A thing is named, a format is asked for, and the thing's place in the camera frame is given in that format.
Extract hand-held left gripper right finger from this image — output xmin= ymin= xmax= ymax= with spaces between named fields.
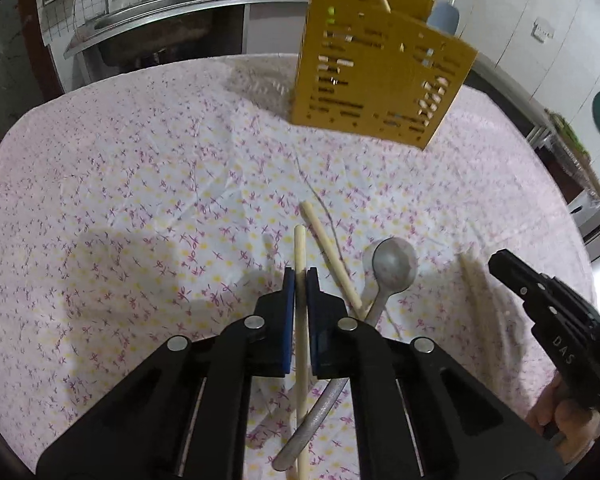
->
xmin=305 ymin=267 xmax=566 ymax=480

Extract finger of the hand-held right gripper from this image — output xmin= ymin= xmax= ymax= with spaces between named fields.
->
xmin=488 ymin=249 xmax=600 ymax=412

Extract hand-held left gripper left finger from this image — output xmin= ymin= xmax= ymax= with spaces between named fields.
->
xmin=36 ymin=266 xmax=297 ymax=480

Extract yellow perforated utensil basket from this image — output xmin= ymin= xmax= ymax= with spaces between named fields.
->
xmin=289 ymin=0 xmax=480 ymax=150

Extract person's right hand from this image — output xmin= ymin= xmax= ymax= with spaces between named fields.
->
xmin=524 ymin=374 xmax=600 ymax=462

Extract metal spoon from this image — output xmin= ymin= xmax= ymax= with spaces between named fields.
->
xmin=272 ymin=237 xmax=419 ymax=472

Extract green vegetables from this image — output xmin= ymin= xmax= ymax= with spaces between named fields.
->
xmin=549 ymin=109 xmax=592 ymax=162

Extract floral pink tablecloth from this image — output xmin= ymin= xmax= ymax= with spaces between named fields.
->
xmin=0 ymin=52 xmax=597 ymax=480

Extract brown side counter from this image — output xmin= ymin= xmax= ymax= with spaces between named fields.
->
xmin=472 ymin=54 xmax=600 ymax=202

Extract brown kitchen counter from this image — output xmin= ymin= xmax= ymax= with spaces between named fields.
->
xmin=62 ymin=0 xmax=317 ymax=62

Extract stainless steel sink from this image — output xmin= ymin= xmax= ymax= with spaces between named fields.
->
xmin=91 ymin=0 xmax=193 ymax=32

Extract white wall socket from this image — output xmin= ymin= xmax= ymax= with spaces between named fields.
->
xmin=532 ymin=18 xmax=556 ymax=42

